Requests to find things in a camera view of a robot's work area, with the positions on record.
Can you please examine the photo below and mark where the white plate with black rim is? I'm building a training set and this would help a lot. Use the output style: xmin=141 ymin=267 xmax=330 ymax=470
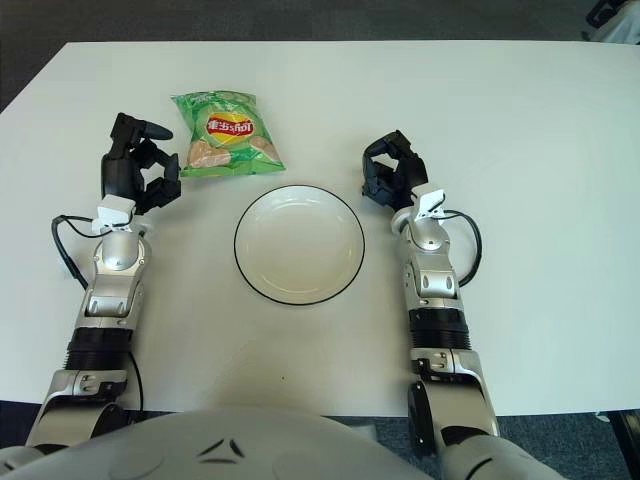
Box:
xmin=233 ymin=184 xmax=366 ymax=305

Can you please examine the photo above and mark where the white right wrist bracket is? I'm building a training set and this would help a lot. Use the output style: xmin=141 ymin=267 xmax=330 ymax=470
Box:
xmin=409 ymin=188 xmax=447 ymax=221

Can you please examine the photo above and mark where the green potato chips bag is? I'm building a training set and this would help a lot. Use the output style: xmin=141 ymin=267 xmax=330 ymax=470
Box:
xmin=170 ymin=90 xmax=287 ymax=178

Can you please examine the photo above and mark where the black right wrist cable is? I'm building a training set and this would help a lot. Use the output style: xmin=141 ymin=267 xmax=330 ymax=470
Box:
xmin=442 ymin=209 xmax=484 ymax=289

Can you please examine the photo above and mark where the dark table leg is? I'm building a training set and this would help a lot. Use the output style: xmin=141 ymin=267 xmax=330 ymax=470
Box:
xmin=594 ymin=409 xmax=640 ymax=480

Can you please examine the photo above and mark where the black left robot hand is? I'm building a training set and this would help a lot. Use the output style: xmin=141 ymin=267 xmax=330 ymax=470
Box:
xmin=99 ymin=112 xmax=182 ymax=216

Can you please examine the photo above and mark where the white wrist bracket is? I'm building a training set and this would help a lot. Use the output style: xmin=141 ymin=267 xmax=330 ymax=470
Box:
xmin=409 ymin=188 xmax=447 ymax=221
xmin=94 ymin=194 xmax=137 ymax=234

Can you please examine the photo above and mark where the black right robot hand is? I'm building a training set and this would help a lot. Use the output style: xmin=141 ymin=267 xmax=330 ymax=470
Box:
xmin=360 ymin=129 xmax=429 ymax=210

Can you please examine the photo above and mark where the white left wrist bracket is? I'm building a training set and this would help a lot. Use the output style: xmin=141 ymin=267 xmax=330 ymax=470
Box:
xmin=94 ymin=194 xmax=137 ymax=234

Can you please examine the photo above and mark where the office chair in background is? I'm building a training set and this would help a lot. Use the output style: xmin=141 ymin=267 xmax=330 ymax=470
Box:
xmin=579 ymin=0 xmax=640 ymax=46

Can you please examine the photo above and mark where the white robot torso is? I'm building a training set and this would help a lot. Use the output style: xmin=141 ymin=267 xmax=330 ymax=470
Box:
xmin=0 ymin=404 xmax=451 ymax=480

